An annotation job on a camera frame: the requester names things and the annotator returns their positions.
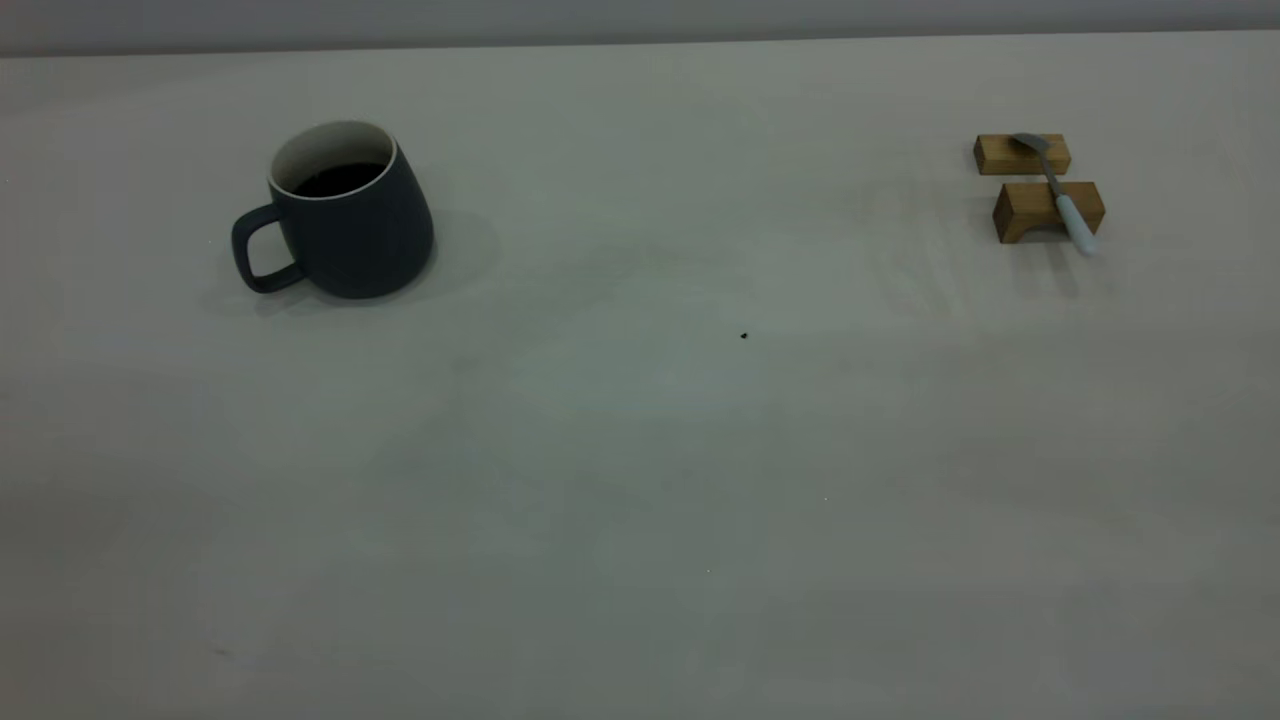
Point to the dark grey ceramic mug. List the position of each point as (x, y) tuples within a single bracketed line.
[(370, 240)]

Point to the flat rectangular wooden block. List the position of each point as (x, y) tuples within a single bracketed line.
[(1000, 156)]

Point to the arched wooden block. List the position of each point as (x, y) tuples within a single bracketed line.
[(1030, 205)]

